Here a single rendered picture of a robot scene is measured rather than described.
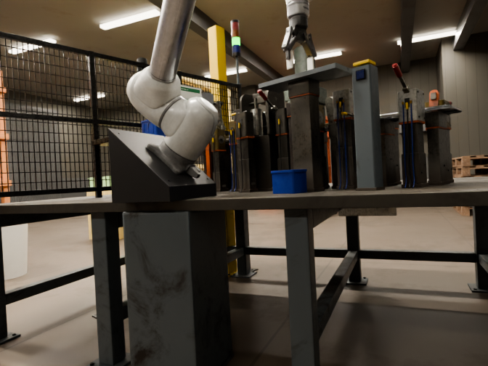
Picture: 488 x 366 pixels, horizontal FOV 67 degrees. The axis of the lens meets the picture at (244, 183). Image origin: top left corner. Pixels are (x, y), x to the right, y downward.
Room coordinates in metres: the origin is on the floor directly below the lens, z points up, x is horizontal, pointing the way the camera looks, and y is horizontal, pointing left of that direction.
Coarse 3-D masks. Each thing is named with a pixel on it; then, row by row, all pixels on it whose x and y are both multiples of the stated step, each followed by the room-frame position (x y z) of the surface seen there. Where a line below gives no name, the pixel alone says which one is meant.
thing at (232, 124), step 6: (234, 126) 1.92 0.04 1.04; (234, 132) 1.92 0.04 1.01; (234, 138) 1.92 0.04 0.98; (234, 144) 1.92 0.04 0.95; (234, 150) 1.92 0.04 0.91; (234, 156) 1.94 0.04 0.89; (234, 162) 1.94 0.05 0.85; (234, 168) 1.94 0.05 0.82; (234, 174) 1.93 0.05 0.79; (234, 180) 1.93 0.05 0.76; (234, 186) 1.93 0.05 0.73
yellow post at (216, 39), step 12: (216, 36) 2.93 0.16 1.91; (216, 48) 2.93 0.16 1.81; (216, 60) 2.93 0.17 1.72; (216, 72) 2.94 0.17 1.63; (216, 84) 2.94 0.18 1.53; (216, 96) 2.95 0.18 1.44; (228, 108) 3.00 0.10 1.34; (228, 216) 2.95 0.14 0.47; (228, 228) 2.94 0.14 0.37; (228, 240) 2.94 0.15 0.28; (228, 264) 2.93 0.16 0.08; (228, 276) 2.88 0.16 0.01
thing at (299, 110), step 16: (304, 80) 1.45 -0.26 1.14; (288, 96) 1.51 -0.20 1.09; (304, 96) 1.46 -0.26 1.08; (304, 112) 1.46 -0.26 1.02; (304, 128) 1.46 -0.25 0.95; (304, 144) 1.47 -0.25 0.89; (320, 144) 1.49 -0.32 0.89; (304, 160) 1.47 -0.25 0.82; (320, 160) 1.49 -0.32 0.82; (320, 176) 1.49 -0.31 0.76
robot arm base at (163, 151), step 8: (160, 144) 1.46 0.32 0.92; (160, 152) 1.43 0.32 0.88; (168, 152) 1.42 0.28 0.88; (168, 160) 1.41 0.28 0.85; (176, 160) 1.42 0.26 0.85; (184, 160) 1.43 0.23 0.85; (192, 160) 1.46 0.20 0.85; (176, 168) 1.40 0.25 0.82; (184, 168) 1.44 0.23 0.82; (192, 168) 1.45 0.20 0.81; (192, 176) 1.46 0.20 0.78
